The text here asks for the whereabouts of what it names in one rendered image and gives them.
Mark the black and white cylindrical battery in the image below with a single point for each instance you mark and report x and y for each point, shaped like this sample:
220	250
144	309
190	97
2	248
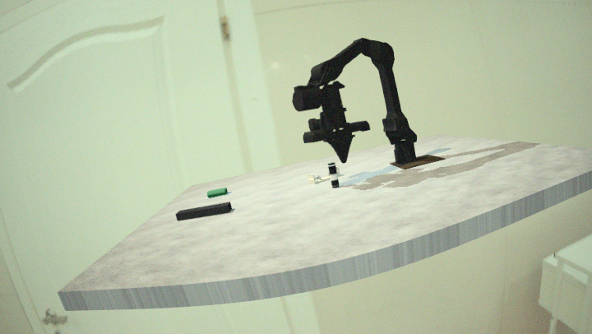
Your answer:
333	174

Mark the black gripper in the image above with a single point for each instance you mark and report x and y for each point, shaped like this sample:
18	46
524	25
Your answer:
340	140

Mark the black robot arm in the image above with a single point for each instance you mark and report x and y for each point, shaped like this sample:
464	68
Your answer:
395	124

